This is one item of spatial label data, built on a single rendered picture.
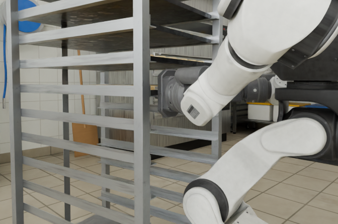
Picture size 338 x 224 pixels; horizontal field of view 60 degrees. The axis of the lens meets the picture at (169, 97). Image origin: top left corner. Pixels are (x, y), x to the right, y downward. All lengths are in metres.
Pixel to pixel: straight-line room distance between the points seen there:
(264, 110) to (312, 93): 3.77
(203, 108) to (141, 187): 0.35
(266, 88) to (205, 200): 0.44
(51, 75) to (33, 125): 0.56
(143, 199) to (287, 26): 0.57
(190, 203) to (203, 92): 0.46
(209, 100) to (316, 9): 0.22
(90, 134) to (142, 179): 2.67
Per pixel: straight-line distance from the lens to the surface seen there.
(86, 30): 0.93
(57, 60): 1.03
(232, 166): 0.84
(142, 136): 0.74
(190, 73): 0.56
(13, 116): 1.22
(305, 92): 0.75
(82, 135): 3.37
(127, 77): 3.16
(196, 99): 0.50
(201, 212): 0.87
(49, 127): 3.49
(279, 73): 0.74
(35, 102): 3.41
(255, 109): 4.58
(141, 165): 0.76
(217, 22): 1.14
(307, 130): 0.73
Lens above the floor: 0.81
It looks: 3 degrees down
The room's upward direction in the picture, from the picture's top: straight up
